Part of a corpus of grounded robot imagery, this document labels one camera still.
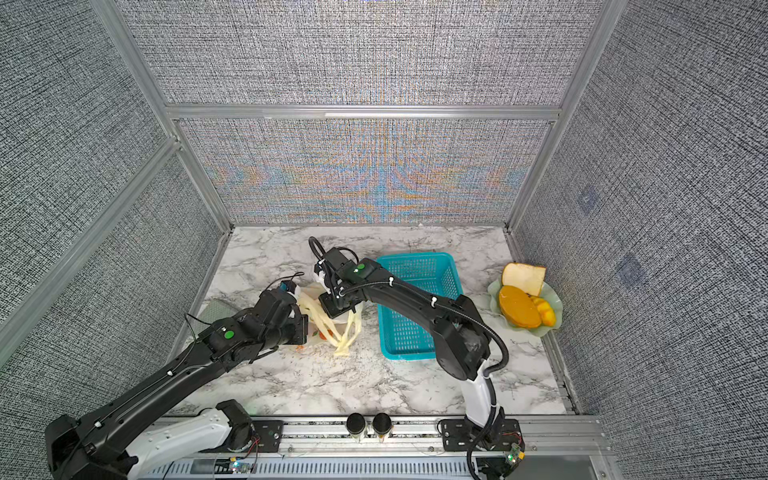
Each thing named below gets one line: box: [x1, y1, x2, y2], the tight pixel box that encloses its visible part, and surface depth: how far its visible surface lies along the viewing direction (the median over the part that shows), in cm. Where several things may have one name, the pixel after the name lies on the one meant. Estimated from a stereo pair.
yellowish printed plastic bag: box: [297, 281, 363, 357], surface depth 80 cm
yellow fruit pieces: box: [530, 297, 556, 327], surface depth 89 cm
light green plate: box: [487, 280, 563, 337], surface depth 94 cm
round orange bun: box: [499, 285, 541, 329], surface depth 94 cm
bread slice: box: [502, 262, 547, 296], surface depth 97 cm
